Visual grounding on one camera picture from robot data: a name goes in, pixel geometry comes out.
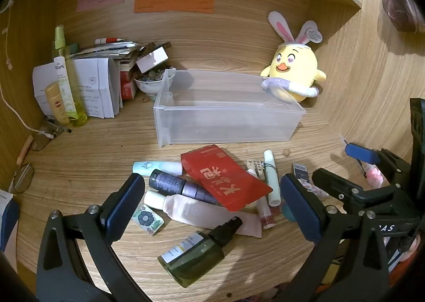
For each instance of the pink translucent charm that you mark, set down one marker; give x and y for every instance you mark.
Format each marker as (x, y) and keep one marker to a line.
(375, 177)

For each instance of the pale green slim tube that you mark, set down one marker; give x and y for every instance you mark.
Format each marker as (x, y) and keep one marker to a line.
(274, 185)

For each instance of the gold sunscreen tube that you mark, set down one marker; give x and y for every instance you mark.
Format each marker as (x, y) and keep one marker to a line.
(56, 102)

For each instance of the short wooden stick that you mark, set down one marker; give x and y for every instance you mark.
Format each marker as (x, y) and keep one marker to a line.
(25, 150)

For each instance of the small floral print box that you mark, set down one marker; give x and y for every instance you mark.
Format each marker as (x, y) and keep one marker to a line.
(146, 219)

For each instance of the white bowl of stones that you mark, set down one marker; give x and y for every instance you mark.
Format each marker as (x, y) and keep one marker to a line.
(152, 89)

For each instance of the small striped white tube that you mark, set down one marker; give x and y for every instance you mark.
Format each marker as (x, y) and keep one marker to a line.
(255, 164)

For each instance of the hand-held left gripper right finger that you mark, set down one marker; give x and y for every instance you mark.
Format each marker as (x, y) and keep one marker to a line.
(298, 209)

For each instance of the pink squeeze tube white cap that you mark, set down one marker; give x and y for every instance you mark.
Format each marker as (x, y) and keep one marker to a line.
(196, 211)

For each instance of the stack of books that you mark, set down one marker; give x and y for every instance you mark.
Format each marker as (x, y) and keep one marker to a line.
(106, 51)

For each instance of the clear plastic bin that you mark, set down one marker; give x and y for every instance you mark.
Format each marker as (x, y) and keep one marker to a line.
(225, 116)

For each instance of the white folded paper leaflet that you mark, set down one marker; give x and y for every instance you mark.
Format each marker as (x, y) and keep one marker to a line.
(96, 89)

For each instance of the orange paper note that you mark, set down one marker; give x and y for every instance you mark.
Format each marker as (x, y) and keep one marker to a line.
(172, 2)

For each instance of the red box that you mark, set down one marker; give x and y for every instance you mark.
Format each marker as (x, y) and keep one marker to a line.
(125, 76)
(128, 91)

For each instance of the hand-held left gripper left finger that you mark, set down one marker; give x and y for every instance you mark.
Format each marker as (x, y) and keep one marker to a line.
(123, 202)

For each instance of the thin-frame eyeglasses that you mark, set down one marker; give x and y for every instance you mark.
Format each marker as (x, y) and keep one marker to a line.
(41, 141)

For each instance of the dark purple tube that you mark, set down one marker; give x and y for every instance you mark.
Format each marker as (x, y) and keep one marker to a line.
(169, 182)

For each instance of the small dark eyeshadow palette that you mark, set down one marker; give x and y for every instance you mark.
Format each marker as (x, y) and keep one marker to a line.
(300, 172)

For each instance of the yellow chick plush toy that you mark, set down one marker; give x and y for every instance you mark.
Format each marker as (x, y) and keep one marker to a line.
(295, 66)

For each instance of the pale blue tube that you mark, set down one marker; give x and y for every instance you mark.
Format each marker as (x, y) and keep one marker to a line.
(156, 167)

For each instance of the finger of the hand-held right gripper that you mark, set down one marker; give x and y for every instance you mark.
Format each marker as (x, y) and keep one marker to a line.
(362, 154)
(335, 185)

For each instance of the pink lip gloss tube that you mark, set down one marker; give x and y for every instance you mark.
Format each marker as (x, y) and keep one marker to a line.
(266, 215)

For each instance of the red foil packet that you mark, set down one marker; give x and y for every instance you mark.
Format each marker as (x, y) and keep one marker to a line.
(225, 182)

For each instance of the blue and white box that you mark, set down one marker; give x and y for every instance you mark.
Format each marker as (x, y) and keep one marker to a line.
(8, 222)

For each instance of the small white box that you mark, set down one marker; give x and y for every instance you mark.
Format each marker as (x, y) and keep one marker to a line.
(151, 60)

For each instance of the dark green spray bottle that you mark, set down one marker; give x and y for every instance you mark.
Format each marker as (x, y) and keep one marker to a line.
(196, 255)

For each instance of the white green-print tube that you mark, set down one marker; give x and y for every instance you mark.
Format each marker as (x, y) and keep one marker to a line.
(63, 86)

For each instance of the yellow-green spray bottle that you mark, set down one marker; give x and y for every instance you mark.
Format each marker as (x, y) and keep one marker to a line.
(78, 109)

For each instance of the red and white marker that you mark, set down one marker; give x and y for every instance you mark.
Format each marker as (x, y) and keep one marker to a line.
(108, 40)

